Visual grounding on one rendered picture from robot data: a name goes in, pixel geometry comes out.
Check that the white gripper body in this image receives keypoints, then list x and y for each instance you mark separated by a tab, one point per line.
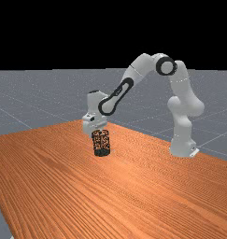
92	123

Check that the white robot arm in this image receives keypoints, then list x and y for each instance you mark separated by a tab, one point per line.
181	93

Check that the dark mesh basket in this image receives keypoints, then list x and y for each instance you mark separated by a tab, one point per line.
101	143

